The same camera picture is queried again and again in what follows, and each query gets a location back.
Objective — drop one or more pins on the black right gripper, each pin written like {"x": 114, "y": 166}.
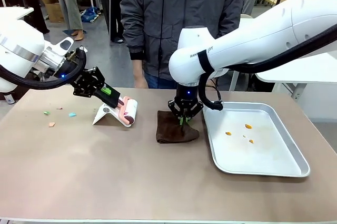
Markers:
{"x": 187, "y": 97}

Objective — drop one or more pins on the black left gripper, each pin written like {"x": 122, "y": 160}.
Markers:
{"x": 87, "y": 83}

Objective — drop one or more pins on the brown cloth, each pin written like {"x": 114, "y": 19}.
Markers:
{"x": 168, "y": 129}

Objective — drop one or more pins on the pink white lint roller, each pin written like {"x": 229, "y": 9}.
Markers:
{"x": 131, "y": 106}

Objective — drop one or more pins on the person's right forearm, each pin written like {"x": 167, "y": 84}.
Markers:
{"x": 135, "y": 42}

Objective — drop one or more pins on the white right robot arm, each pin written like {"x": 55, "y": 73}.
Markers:
{"x": 263, "y": 37}

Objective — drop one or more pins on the person's left forearm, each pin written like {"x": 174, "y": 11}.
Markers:
{"x": 231, "y": 30}

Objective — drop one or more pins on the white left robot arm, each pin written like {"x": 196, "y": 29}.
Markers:
{"x": 18, "y": 47}

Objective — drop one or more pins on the person's right hand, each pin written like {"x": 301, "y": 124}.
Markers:
{"x": 139, "y": 75}

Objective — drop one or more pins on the white folded stand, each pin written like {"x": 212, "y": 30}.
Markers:
{"x": 105, "y": 119}

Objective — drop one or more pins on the blue paper scrap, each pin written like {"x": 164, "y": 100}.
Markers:
{"x": 72, "y": 114}

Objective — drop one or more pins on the orange paper scrap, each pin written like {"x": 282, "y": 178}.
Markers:
{"x": 51, "y": 124}

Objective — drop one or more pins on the green paper scrap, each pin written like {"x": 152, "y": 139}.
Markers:
{"x": 47, "y": 113}

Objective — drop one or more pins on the silver metal tray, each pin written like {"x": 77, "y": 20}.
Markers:
{"x": 252, "y": 155}

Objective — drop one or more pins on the blue plastic bag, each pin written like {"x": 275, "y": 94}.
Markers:
{"x": 89, "y": 15}

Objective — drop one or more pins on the person in black clothes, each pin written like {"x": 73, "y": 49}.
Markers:
{"x": 116, "y": 10}

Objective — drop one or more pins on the person in grey jacket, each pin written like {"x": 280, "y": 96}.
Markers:
{"x": 158, "y": 23}

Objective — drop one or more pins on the dark brown handbag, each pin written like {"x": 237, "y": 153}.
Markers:
{"x": 21, "y": 92}

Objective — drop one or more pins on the person in red top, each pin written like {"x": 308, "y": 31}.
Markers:
{"x": 68, "y": 2}

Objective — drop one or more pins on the cardboard box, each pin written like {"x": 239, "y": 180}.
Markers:
{"x": 54, "y": 10}

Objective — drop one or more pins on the large white table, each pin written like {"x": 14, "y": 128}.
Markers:
{"x": 302, "y": 71}

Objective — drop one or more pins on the small white table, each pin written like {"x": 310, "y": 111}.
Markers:
{"x": 13, "y": 12}

